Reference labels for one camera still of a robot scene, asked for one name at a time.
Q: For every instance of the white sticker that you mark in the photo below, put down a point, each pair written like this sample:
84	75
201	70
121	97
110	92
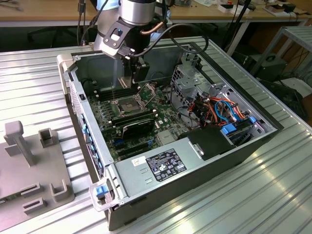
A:
139	162

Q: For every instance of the black graphics card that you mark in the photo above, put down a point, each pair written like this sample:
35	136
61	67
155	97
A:
139	129

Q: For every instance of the grey PC case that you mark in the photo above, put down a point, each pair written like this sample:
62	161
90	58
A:
195	185

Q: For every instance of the black power supply label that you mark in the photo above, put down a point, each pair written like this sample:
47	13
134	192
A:
165	165

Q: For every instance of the black equipment box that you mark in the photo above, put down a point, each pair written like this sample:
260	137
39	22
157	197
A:
270	68

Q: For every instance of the black expansion slot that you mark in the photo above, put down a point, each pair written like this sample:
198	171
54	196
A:
135	151
131	146

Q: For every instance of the wooden desk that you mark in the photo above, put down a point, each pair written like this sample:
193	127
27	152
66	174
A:
48	12

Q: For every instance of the blue port connector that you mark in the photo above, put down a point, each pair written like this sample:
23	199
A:
97	156
84	128
92	147

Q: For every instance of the silver power supply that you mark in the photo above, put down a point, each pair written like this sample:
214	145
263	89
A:
131	175

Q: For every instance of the metal shelf frame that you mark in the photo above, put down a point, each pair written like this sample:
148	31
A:
299	31

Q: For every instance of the white box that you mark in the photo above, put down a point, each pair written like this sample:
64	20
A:
231	9

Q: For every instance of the green motherboard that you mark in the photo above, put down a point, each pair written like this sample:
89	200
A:
165	114

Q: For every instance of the CPU socket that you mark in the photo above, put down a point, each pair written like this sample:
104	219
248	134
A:
130	105

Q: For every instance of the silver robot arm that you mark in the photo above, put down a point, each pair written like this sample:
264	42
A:
137	13

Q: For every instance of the blue case latch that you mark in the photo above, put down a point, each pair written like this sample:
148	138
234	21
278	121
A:
100	191

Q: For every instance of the silver drive cage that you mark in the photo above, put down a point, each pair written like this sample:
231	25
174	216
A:
187	83

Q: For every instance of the green RAM stick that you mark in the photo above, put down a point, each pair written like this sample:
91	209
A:
11	197

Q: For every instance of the grey parts rack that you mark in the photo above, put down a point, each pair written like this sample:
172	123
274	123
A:
36	175

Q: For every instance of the small blue clip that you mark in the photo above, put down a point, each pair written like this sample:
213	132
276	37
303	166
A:
252	119

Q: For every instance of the metal locking lever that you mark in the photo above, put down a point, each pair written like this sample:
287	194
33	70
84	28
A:
113	92

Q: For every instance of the blue disk carrier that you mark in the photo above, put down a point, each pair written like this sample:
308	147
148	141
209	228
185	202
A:
229	128

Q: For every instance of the silver chipset heatsink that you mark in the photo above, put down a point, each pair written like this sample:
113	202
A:
167	137

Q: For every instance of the black plastic shroud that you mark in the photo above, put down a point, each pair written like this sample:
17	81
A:
212	143

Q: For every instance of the clear plastic corner piece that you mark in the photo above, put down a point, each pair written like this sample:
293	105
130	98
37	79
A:
97	204

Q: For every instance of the silver CPU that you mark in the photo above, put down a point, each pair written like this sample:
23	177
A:
124	83

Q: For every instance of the brown cardboard box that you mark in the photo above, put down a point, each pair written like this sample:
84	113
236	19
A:
274	9

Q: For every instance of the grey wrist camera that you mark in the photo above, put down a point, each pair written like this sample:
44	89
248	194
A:
113	39

